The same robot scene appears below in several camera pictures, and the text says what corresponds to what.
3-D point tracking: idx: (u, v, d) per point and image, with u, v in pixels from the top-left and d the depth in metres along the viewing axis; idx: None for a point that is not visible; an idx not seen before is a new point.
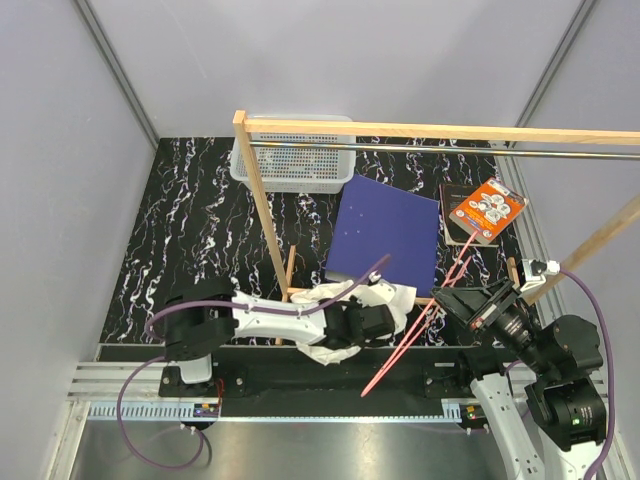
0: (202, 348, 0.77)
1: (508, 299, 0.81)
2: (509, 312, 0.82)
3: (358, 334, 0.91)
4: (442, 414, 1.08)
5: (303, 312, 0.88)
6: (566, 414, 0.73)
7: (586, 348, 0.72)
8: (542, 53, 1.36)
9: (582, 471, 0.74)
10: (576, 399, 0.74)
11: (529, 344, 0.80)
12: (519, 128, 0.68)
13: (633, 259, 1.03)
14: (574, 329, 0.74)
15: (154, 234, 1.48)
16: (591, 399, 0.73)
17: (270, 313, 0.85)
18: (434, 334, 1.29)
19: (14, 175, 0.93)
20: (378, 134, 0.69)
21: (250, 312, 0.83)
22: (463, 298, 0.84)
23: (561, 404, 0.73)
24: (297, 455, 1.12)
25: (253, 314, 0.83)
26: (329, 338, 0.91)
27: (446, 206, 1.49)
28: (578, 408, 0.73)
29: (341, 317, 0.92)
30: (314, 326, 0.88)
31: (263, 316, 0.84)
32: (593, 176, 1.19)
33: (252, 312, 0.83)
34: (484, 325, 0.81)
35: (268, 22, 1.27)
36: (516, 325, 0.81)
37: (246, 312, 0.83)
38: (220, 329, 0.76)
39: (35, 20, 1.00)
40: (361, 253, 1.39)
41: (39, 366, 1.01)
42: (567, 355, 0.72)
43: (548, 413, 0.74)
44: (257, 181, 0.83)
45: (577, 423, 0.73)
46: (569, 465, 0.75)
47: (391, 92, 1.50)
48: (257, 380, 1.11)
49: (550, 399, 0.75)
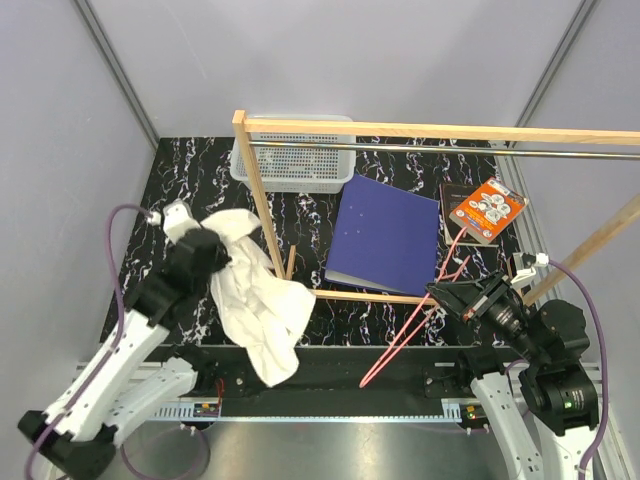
0: (88, 450, 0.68)
1: (499, 290, 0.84)
2: (499, 303, 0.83)
3: (192, 278, 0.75)
4: (442, 413, 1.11)
5: (114, 344, 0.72)
6: (557, 398, 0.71)
7: (571, 330, 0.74)
8: (543, 52, 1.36)
9: (578, 457, 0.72)
10: (567, 383, 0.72)
11: (521, 333, 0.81)
12: (519, 128, 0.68)
13: (632, 259, 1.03)
14: (561, 312, 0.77)
15: (154, 233, 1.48)
16: (582, 383, 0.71)
17: (87, 388, 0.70)
18: (434, 334, 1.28)
19: (15, 176, 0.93)
20: (377, 134, 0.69)
21: (72, 411, 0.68)
22: (458, 294, 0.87)
23: (553, 388, 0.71)
24: (296, 455, 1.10)
25: (79, 407, 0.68)
26: (173, 305, 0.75)
27: (446, 206, 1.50)
28: (569, 391, 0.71)
29: (167, 281, 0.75)
30: (136, 336, 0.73)
31: (89, 395, 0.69)
32: (594, 175, 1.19)
33: (72, 409, 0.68)
34: (476, 314, 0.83)
35: (267, 21, 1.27)
36: (507, 315, 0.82)
37: (71, 413, 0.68)
38: (67, 450, 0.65)
39: (36, 22, 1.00)
40: (361, 253, 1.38)
41: (39, 366, 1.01)
42: (554, 337, 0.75)
43: (540, 399, 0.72)
44: (257, 180, 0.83)
45: (569, 407, 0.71)
46: (565, 452, 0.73)
47: (391, 92, 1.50)
48: (255, 381, 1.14)
49: (541, 384, 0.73)
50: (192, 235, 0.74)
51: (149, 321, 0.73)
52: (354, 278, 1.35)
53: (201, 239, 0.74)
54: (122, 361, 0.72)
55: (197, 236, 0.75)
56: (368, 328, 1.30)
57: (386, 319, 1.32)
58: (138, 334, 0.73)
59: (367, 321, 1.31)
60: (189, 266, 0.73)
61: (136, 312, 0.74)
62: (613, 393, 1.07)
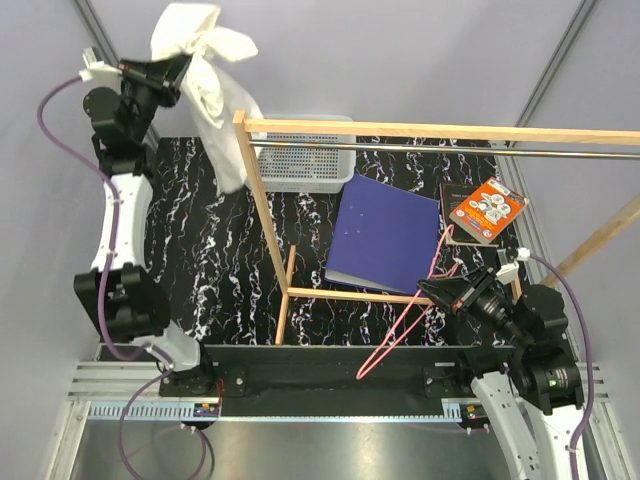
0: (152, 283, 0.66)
1: (485, 281, 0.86)
2: (486, 294, 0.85)
3: (136, 124, 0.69)
4: (442, 413, 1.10)
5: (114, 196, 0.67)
6: (542, 378, 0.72)
7: (552, 309, 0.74)
8: (544, 52, 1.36)
9: (568, 437, 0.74)
10: (551, 363, 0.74)
11: (507, 320, 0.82)
12: (520, 128, 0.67)
13: (632, 258, 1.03)
14: (541, 294, 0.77)
15: (154, 233, 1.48)
16: (566, 363, 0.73)
17: (119, 235, 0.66)
18: (434, 334, 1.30)
19: (16, 175, 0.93)
20: (377, 133, 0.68)
21: (119, 255, 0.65)
22: (448, 288, 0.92)
23: (538, 369, 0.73)
24: (297, 455, 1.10)
25: (122, 248, 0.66)
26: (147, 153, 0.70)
27: (446, 206, 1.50)
28: (553, 370, 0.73)
29: (115, 146, 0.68)
30: (132, 185, 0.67)
31: (125, 235, 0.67)
32: (594, 175, 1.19)
33: (116, 249, 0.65)
34: (465, 306, 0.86)
35: (267, 21, 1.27)
36: (494, 304, 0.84)
37: (117, 254, 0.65)
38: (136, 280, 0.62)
39: (37, 22, 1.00)
40: (361, 253, 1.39)
41: (39, 365, 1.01)
42: (536, 316, 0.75)
43: (527, 380, 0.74)
44: (257, 180, 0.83)
45: (553, 386, 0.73)
46: (555, 432, 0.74)
47: (392, 92, 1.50)
48: (256, 380, 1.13)
49: (527, 365, 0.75)
50: (99, 101, 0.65)
51: (134, 171, 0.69)
52: (354, 277, 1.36)
53: (103, 100, 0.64)
54: (135, 208, 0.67)
55: (101, 99, 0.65)
56: (368, 328, 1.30)
57: (386, 319, 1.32)
58: (131, 181, 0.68)
59: (367, 321, 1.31)
60: (123, 130, 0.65)
61: (121, 167, 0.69)
62: (613, 393, 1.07)
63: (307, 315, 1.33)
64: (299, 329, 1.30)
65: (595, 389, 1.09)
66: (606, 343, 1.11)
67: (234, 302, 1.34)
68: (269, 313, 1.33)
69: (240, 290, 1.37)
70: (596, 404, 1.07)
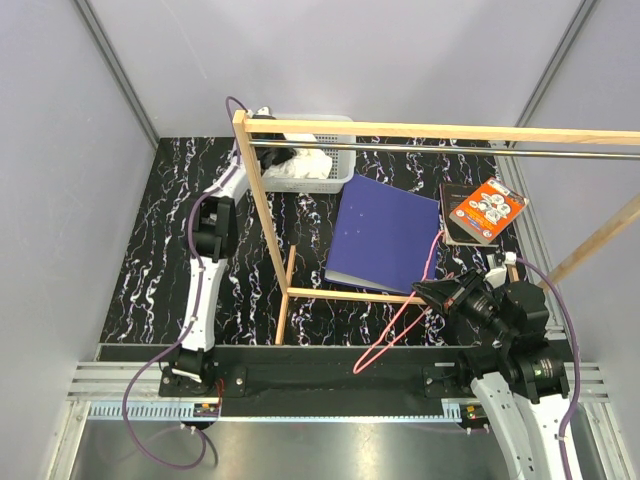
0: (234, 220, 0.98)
1: (475, 282, 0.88)
2: (475, 294, 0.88)
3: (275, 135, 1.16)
4: (442, 413, 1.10)
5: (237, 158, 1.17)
6: (529, 368, 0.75)
7: (535, 302, 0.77)
8: (544, 51, 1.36)
9: (556, 426, 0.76)
10: (536, 355, 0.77)
11: (494, 317, 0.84)
12: (520, 128, 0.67)
13: (632, 258, 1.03)
14: (524, 289, 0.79)
15: (154, 233, 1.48)
16: (550, 354, 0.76)
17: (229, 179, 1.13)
18: (434, 334, 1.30)
19: (15, 174, 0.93)
20: (378, 133, 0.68)
21: (224, 189, 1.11)
22: (440, 289, 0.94)
23: (525, 362, 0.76)
24: (296, 455, 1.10)
25: (226, 190, 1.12)
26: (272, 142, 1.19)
27: (446, 206, 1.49)
28: (538, 361, 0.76)
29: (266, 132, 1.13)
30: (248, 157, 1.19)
31: (231, 184, 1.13)
32: (594, 175, 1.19)
33: (224, 188, 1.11)
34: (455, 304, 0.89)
35: (268, 21, 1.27)
36: (482, 303, 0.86)
37: (223, 190, 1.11)
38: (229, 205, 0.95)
39: (36, 21, 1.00)
40: (361, 253, 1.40)
41: (40, 364, 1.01)
42: (519, 308, 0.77)
43: (514, 372, 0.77)
44: (257, 180, 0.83)
45: (540, 376, 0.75)
46: (544, 422, 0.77)
47: (392, 92, 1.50)
48: (256, 379, 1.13)
49: (514, 357, 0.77)
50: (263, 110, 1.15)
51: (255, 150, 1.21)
52: (355, 277, 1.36)
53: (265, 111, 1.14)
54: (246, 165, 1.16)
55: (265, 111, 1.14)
56: (368, 328, 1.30)
57: (385, 319, 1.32)
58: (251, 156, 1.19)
59: (367, 321, 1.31)
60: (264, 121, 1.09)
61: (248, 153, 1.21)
62: (613, 393, 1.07)
63: (307, 315, 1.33)
64: (299, 329, 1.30)
65: (595, 390, 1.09)
66: (606, 343, 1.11)
67: (234, 303, 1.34)
68: (269, 313, 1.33)
69: (240, 290, 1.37)
70: (596, 405, 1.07)
